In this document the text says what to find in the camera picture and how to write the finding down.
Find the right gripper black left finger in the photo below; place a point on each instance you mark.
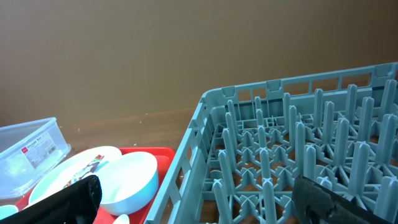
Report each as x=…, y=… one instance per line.
x=76, y=204

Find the green bowl with rice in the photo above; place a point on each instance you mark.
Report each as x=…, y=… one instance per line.
x=7, y=211

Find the white plastic spoon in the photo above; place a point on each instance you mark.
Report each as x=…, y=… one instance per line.
x=122, y=219

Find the red plastic tray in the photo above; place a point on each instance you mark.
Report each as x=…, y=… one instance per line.
x=164, y=156

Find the light blue plate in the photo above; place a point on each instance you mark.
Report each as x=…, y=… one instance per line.
x=59, y=176

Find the clear plastic storage box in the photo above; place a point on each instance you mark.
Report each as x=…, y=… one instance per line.
x=28, y=152

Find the light blue bowl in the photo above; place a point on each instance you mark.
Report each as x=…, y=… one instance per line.
x=129, y=183

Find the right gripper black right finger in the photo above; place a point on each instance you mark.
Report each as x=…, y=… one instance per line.
x=323, y=205

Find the grey dishwasher rack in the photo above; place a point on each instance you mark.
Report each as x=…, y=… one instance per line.
x=246, y=145

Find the red snack wrapper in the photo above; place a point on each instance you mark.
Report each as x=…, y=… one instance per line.
x=90, y=168

